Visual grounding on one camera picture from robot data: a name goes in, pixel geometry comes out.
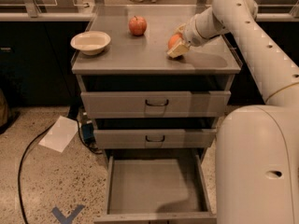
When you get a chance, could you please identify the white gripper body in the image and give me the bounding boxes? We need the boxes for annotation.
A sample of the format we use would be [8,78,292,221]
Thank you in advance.
[182,19,206,47]

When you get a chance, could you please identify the orange fruit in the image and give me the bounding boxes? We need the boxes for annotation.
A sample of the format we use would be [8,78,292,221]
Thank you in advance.
[168,34,181,49]

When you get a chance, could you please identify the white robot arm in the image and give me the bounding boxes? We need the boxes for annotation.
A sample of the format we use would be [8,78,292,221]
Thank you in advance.
[167,0,299,224]

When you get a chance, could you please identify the grey top drawer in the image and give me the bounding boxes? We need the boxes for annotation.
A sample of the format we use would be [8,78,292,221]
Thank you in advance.
[81,91,231,119]

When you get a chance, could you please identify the grey drawer cabinet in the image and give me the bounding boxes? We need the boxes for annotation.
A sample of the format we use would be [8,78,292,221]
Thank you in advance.
[70,5,243,165]

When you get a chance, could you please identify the grey middle drawer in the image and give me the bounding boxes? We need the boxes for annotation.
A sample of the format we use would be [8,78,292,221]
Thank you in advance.
[94,129,216,149]

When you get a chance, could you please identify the grey open bottom drawer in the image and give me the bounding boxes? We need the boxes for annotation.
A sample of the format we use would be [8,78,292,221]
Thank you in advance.
[93,152,217,224]

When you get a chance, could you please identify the red apple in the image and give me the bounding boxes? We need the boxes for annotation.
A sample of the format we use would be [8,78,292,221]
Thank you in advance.
[128,16,147,36]

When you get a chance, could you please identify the white bowl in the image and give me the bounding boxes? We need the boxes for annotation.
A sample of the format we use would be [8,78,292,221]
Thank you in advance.
[70,31,111,55]

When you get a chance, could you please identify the blue power box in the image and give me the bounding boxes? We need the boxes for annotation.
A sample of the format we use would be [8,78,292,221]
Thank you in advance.
[81,123,94,144]

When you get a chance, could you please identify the white paper sheet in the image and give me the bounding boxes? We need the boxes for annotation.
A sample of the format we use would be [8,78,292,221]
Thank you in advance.
[39,116,78,153]

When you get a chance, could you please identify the black cable left floor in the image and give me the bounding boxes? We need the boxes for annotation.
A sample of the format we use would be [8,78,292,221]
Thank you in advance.
[17,121,57,224]

